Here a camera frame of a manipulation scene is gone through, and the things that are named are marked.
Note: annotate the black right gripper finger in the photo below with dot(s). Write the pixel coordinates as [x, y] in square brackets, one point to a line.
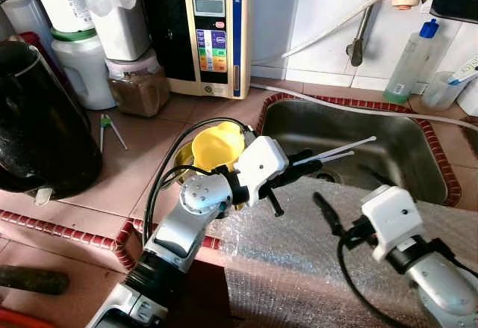
[373, 178]
[327, 211]

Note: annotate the white chopstick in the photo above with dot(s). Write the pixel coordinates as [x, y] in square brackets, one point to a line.
[351, 145]
[340, 154]

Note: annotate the yellow plastic spouted bowl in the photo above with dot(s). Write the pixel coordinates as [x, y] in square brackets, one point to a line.
[216, 149]

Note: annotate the shallow steel bowl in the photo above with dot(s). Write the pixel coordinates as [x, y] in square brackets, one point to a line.
[183, 165]

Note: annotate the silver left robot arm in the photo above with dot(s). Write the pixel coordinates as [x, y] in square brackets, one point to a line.
[175, 231]

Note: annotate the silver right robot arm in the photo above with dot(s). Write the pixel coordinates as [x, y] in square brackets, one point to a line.
[441, 283]

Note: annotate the steel sink basin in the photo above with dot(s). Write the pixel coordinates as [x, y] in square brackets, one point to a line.
[388, 134]

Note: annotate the clear bubble wrap sheet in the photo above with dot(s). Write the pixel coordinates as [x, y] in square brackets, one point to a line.
[299, 268]

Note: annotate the clear plastic cup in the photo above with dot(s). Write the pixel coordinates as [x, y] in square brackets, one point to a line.
[441, 93]

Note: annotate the clear bottle with blue cap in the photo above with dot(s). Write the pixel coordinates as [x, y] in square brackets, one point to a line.
[411, 66]

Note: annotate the white plastic bottle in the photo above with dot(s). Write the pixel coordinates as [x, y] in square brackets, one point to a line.
[469, 100]

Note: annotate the white and green tube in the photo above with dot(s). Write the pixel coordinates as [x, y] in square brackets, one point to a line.
[464, 70]

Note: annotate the steel faucet pipe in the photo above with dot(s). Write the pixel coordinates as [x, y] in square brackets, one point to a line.
[364, 29]

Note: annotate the cream and black water ionizer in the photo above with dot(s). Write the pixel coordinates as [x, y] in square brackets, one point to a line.
[216, 36]

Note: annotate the jar of brown powder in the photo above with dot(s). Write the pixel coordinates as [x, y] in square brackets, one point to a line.
[138, 93]

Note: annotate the white plastic wrapped container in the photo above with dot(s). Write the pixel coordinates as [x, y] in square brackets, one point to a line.
[119, 22]

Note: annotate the white jug with green lid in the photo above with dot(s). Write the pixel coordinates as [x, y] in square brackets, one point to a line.
[82, 74]

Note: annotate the black electric kettle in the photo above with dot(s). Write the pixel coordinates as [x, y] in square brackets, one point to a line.
[45, 126]

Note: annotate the dark red canister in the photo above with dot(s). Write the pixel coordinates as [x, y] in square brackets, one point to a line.
[37, 48]

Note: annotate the white labelled bottle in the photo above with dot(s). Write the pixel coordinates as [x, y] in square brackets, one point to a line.
[63, 3]

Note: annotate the translucent plastic container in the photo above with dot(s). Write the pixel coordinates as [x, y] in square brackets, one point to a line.
[26, 18]

